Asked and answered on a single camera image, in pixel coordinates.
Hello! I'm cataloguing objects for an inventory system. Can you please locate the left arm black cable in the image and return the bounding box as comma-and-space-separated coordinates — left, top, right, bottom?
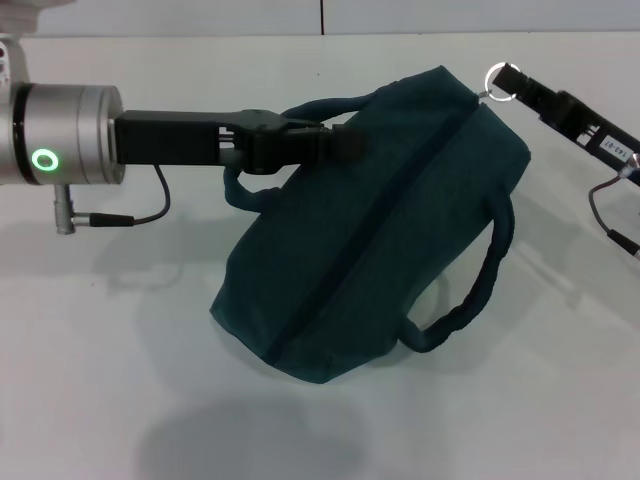
53, 164, 172, 235

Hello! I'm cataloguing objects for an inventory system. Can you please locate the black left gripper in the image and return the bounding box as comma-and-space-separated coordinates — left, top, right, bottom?
113, 107, 367, 177

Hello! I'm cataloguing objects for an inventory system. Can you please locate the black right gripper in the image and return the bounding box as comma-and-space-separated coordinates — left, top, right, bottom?
492, 63, 640, 175

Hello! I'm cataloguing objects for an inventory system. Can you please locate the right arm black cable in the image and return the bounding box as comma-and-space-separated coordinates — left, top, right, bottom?
587, 153, 640, 262

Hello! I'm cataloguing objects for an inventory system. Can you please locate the dark teal lunch bag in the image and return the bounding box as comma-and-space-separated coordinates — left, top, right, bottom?
208, 62, 531, 386

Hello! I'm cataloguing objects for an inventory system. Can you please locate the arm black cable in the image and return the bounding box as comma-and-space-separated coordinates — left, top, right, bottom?
587, 153, 640, 262
53, 164, 172, 235

